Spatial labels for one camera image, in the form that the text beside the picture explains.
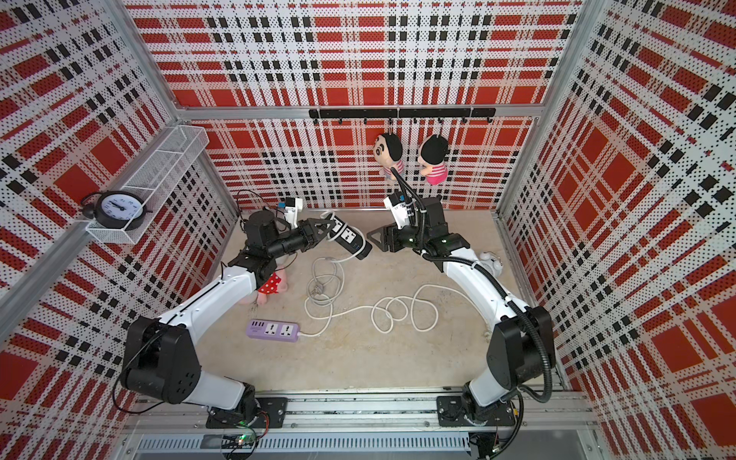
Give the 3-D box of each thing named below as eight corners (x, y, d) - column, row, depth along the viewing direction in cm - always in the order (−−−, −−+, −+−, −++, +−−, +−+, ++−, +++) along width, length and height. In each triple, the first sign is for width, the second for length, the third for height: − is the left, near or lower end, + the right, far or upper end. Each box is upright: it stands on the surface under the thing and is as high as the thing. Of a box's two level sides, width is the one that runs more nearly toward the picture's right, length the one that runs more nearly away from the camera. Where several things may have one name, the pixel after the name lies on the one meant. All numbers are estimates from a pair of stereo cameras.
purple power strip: (245, 338, 89) (241, 334, 86) (251, 322, 92) (247, 318, 89) (298, 342, 88) (295, 338, 86) (302, 326, 91) (300, 322, 89)
